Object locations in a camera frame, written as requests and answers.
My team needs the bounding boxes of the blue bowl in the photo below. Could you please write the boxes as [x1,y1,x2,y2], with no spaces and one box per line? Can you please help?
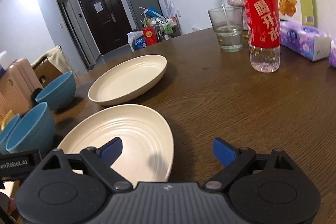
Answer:
[5,102,55,155]
[0,114,21,155]
[35,71,76,111]

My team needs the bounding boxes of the person's hand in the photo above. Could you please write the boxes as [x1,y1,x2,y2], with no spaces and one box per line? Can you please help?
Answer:
[7,198,16,215]

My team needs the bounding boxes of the pink suitcase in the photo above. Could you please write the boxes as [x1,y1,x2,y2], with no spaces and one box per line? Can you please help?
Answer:
[0,59,43,118]

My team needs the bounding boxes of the dark entrance door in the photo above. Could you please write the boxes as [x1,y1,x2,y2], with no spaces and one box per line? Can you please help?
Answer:
[79,0,131,55]

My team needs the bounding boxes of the blue carton box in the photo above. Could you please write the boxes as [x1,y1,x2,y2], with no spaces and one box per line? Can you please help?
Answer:
[132,36,147,51]

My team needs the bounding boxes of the red gift box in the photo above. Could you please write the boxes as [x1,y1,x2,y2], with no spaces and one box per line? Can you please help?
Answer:
[142,26,158,46]

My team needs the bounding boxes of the red label water bottle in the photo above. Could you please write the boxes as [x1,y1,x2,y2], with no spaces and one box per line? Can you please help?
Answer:
[244,0,280,73]

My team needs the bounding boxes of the purple tissue pack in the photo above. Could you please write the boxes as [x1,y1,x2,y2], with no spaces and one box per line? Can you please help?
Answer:
[280,21,331,62]

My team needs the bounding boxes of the clear drinking glass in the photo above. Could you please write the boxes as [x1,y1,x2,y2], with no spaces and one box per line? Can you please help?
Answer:
[208,6,243,52]

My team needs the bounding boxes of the wooden chair with cloth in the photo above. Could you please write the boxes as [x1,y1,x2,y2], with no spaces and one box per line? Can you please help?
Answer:
[31,45,78,86]

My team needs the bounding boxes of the white plastic bag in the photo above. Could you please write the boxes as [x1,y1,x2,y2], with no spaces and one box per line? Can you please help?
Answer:
[127,31,143,52]

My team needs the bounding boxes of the cream plate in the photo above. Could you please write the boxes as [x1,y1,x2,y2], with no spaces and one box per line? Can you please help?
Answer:
[58,104,174,186]
[88,55,167,106]

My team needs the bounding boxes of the wire storage rack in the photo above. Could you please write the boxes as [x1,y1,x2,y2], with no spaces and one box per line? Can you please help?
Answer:
[152,16,181,42]

